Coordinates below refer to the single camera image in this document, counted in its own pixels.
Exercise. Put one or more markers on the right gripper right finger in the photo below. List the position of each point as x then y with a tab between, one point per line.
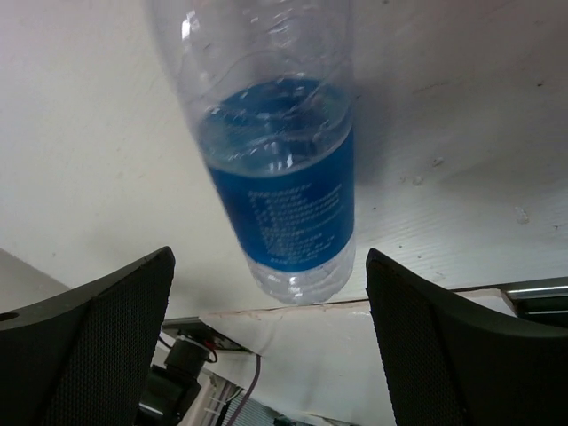
450	361

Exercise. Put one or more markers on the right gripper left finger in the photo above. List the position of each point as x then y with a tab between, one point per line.
82	357

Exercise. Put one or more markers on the blue label purple cap bottle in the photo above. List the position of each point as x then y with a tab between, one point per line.
265	88

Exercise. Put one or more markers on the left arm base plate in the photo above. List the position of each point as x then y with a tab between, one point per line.
196	332

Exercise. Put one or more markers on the aluminium table frame rail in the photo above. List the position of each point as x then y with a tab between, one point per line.
542	301

